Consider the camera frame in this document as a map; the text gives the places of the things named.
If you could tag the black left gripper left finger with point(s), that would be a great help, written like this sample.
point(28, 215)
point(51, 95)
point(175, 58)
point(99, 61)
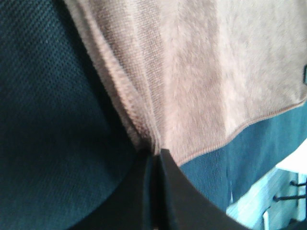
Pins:
point(129, 206)

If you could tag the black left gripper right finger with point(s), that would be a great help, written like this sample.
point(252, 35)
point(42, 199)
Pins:
point(182, 206)

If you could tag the brown towel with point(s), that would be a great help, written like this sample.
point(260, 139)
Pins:
point(190, 75)

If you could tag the dark table mat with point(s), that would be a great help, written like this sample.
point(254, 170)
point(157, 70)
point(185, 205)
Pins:
point(63, 149)

